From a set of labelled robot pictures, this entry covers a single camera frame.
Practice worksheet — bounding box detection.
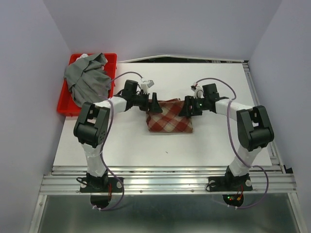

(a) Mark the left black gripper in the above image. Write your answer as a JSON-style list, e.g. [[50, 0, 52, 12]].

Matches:
[[131, 91, 162, 113]]

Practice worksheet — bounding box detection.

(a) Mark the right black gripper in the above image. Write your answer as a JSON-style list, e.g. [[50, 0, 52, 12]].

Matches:
[[178, 95, 209, 116]]

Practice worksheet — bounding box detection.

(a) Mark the red plaid skirt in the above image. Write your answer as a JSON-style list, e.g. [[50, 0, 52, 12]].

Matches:
[[146, 99, 193, 133]]

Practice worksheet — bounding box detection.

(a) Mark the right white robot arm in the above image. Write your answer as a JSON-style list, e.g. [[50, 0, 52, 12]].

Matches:
[[179, 83, 275, 192]]

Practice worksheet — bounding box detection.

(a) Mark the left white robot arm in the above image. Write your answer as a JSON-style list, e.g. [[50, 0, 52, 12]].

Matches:
[[73, 80, 162, 193]]

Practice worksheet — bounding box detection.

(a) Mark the grey skirt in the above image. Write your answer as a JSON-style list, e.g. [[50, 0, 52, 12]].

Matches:
[[64, 53, 111, 107]]

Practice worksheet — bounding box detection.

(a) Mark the red plastic bin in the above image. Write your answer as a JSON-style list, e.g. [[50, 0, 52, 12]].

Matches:
[[57, 53, 117, 117]]

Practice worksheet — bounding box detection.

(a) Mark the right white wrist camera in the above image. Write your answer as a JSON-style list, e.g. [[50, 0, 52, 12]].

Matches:
[[190, 83, 204, 99]]

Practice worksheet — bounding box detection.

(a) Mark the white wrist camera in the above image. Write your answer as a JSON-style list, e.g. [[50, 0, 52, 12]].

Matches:
[[139, 78, 154, 94], [190, 83, 204, 99]]

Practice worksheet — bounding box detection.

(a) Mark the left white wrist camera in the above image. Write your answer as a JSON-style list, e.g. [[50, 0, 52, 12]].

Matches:
[[139, 78, 154, 94]]

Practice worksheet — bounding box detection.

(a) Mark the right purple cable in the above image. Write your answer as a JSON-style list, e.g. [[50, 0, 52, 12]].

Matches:
[[189, 78, 269, 210]]

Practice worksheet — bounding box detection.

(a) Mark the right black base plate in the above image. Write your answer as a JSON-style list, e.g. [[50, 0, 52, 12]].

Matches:
[[206, 176, 253, 192]]

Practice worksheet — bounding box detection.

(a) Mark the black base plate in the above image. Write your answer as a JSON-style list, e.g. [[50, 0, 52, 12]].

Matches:
[[206, 176, 253, 192], [76, 177, 122, 193]]

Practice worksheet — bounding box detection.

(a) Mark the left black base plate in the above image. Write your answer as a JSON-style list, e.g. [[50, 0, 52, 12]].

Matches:
[[76, 177, 122, 193]]

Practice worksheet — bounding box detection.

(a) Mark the aluminium right side rail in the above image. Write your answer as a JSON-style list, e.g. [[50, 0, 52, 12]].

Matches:
[[242, 61, 294, 174]]

